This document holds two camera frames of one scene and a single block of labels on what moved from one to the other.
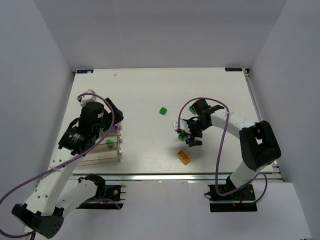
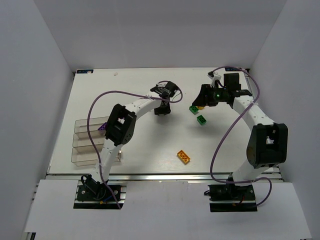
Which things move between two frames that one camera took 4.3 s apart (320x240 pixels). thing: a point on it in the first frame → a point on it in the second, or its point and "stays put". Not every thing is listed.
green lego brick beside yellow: [192, 109] stays put
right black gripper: [192, 128] → [203, 95]
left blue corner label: [84, 71] stays put
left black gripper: [113, 110] → [162, 110]
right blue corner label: [233, 69] stays put
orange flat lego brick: [183, 157] stays put
